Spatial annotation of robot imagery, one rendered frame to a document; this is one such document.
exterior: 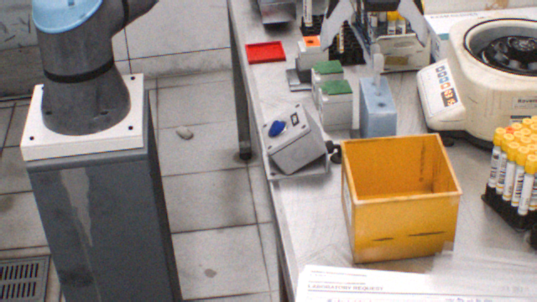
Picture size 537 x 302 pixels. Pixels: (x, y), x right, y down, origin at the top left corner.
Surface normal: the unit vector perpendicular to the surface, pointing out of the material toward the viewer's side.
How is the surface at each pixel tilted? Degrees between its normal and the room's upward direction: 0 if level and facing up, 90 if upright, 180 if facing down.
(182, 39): 90
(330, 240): 0
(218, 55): 90
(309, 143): 90
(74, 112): 72
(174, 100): 0
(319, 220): 0
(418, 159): 90
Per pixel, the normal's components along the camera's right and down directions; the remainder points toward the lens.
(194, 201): -0.05, -0.83
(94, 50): 0.67, 0.40
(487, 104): -0.48, 0.51
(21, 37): 0.12, 0.55
